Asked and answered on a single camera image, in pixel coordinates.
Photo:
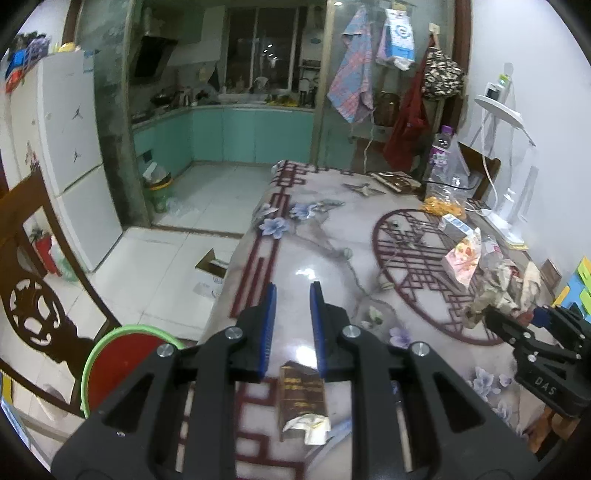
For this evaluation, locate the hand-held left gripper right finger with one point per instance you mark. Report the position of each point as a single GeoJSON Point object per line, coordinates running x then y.
{"type": "Point", "coordinates": [317, 332]}

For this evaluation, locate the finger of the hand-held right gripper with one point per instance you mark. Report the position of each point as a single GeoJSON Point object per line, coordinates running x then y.
{"type": "Point", "coordinates": [563, 321]}
{"type": "Point", "coordinates": [512, 332]}

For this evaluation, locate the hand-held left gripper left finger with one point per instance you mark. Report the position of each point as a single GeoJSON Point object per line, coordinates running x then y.
{"type": "Point", "coordinates": [268, 332]}

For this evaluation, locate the plastic wrapper pile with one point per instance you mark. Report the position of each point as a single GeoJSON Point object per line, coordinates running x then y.
{"type": "Point", "coordinates": [503, 286]}

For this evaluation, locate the brown paper packet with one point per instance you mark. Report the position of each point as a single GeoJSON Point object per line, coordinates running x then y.
{"type": "Point", "coordinates": [300, 392]}

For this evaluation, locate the green basin with red liner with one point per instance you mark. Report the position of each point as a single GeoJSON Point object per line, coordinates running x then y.
{"type": "Point", "coordinates": [120, 364]}

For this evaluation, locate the green kitchen trash can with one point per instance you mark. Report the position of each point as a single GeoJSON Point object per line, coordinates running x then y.
{"type": "Point", "coordinates": [157, 189]}

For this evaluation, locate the small wooden block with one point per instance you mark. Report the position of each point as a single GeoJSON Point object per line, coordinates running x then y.
{"type": "Point", "coordinates": [550, 273]}

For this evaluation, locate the cardboard box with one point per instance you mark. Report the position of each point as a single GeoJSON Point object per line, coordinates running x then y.
{"type": "Point", "coordinates": [212, 272]}

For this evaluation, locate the pink snack packet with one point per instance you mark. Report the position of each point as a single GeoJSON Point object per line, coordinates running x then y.
{"type": "Point", "coordinates": [461, 258]}

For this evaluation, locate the small white carton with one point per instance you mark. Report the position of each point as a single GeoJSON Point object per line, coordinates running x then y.
{"type": "Point", "coordinates": [455, 227]}

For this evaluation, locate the white desk lamp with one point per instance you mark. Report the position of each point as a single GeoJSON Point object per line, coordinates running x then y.
{"type": "Point", "coordinates": [512, 203]}

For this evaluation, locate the clear bag of orange snacks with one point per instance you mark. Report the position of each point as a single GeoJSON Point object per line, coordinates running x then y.
{"type": "Point", "coordinates": [445, 205]}

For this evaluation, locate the dark flat box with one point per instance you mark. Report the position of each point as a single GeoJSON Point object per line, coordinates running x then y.
{"type": "Point", "coordinates": [397, 181]}

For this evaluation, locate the purple label plastic bottle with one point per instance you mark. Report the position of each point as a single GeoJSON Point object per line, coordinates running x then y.
{"type": "Point", "coordinates": [441, 161]}

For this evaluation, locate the glass sliding door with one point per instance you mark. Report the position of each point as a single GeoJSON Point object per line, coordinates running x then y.
{"type": "Point", "coordinates": [332, 143]}

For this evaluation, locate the teal kitchen cabinets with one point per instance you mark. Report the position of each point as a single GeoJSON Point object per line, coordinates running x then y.
{"type": "Point", "coordinates": [240, 134]}

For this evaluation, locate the red cloth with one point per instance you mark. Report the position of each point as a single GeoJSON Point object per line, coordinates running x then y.
{"type": "Point", "coordinates": [406, 129]}

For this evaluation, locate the carved wooden chair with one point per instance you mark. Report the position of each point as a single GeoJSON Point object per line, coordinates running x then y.
{"type": "Point", "coordinates": [37, 314]}

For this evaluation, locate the red canister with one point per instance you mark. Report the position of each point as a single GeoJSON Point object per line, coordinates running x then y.
{"type": "Point", "coordinates": [44, 254]}

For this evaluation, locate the black wok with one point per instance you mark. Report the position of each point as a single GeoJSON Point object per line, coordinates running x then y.
{"type": "Point", "coordinates": [161, 98]}

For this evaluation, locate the plaid towel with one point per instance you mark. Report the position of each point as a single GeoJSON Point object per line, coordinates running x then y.
{"type": "Point", "coordinates": [353, 74]}

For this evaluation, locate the patterned fabric bag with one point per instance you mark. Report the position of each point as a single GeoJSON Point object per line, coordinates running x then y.
{"type": "Point", "coordinates": [443, 74]}

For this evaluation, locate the white refrigerator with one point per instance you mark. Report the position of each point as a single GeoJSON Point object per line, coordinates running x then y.
{"type": "Point", "coordinates": [69, 152]}

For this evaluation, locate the black range hood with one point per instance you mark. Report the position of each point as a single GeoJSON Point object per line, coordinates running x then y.
{"type": "Point", "coordinates": [150, 57]}

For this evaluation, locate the white blue printed bag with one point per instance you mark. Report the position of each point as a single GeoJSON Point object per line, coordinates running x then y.
{"type": "Point", "coordinates": [397, 39]}

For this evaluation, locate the yellow item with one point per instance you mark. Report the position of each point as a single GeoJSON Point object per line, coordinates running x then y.
{"type": "Point", "coordinates": [68, 46]}

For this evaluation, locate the pile of colourful packets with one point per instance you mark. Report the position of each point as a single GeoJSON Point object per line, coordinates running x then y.
{"type": "Point", "coordinates": [23, 60]}

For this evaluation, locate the wall charger device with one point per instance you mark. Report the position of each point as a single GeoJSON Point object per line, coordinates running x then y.
{"type": "Point", "coordinates": [496, 87]}

